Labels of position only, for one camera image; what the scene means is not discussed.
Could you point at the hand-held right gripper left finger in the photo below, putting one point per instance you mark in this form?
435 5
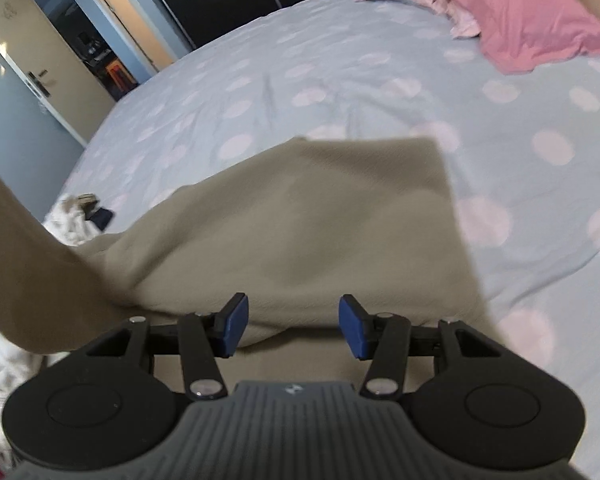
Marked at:
232 325

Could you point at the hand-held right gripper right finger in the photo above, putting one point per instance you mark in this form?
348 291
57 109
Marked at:
355 327

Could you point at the khaki cloth garment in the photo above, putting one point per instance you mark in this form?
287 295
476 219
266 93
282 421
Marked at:
305 220

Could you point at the small navy item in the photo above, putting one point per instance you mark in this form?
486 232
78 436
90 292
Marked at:
101 217

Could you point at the white clothing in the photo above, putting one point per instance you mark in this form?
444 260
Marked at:
5 385
67 222

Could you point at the orange stool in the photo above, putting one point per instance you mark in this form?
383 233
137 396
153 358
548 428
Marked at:
117 73

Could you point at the cream bedroom door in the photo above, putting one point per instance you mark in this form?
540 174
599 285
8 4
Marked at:
55 45

